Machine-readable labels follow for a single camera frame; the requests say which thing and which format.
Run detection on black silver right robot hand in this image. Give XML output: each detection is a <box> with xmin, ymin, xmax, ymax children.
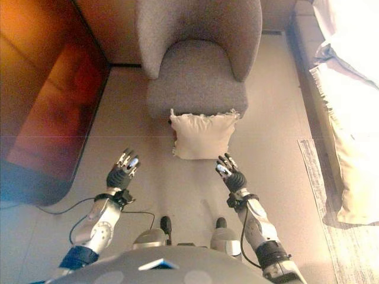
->
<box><xmin>215</xmin><ymin>152</ymin><xmax>248</xmax><ymax>195</ymax></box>

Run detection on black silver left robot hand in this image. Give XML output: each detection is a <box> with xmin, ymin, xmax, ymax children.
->
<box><xmin>106</xmin><ymin>147</ymin><xmax>140</xmax><ymax>192</ymax></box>

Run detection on white fringed cushion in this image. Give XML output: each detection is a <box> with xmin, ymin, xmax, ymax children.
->
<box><xmin>168</xmin><ymin>108</ymin><xmax>240</xmax><ymax>160</ymax></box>

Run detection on silver left robot leg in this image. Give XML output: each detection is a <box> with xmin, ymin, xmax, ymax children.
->
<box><xmin>131</xmin><ymin>215</ymin><xmax>173</xmax><ymax>251</ymax></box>

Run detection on grey robot torso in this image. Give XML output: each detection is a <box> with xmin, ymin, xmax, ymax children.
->
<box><xmin>47</xmin><ymin>247</ymin><xmax>270</xmax><ymax>284</ymax></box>

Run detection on grey boucle armchair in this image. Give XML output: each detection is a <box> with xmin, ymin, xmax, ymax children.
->
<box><xmin>137</xmin><ymin>0</ymin><xmax>263</xmax><ymax>119</ymax></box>

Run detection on glossy brown wooden cabinet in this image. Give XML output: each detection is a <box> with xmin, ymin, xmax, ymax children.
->
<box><xmin>0</xmin><ymin>0</ymin><xmax>112</xmax><ymax>206</ymax></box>

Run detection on grey striped rug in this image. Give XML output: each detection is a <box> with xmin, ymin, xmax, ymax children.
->
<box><xmin>297</xmin><ymin>137</ymin><xmax>379</xmax><ymax>284</ymax></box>

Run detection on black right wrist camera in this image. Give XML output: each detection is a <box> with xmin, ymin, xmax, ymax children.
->
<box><xmin>226</xmin><ymin>193</ymin><xmax>242</xmax><ymax>209</ymax></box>

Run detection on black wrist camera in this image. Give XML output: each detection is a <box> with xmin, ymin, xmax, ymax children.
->
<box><xmin>114</xmin><ymin>191</ymin><xmax>137</xmax><ymax>208</ymax></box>
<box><xmin>226</xmin><ymin>193</ymin><xmax>242</xmax><ymax>209</ymax></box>

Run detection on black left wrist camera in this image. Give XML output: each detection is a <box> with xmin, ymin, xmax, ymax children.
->
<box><xmin>114</xmin><ymin>191</ymin><xmax>137</xmax><ymax>208</ymax></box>

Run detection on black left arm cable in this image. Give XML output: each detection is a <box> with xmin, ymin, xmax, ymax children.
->
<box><xmin>69</xmin><ymin>209</ymin><xmax>156</xmax><ymax>246</ymax></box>

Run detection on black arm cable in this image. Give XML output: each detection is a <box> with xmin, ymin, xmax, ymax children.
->
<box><xmin>69</xmin><ymin>209</ymin><xmax>156</xmax><ymax>246</ymax></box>
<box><xmin>240</xmin><ymin>206</ymin><xmax>264</xmax><ymax>270</ymax></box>

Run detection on thin black floor cable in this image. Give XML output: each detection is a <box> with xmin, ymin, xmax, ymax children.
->
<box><xmin>35</xmin><ymin>197</ymin><xmax>98</xmax><ymax>215</ymax></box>

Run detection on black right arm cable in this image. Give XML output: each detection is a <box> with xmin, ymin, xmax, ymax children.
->
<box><xmin>240</xmin><ymin>206</ymin><xmax>264</xmax><ymax>270</ymax></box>

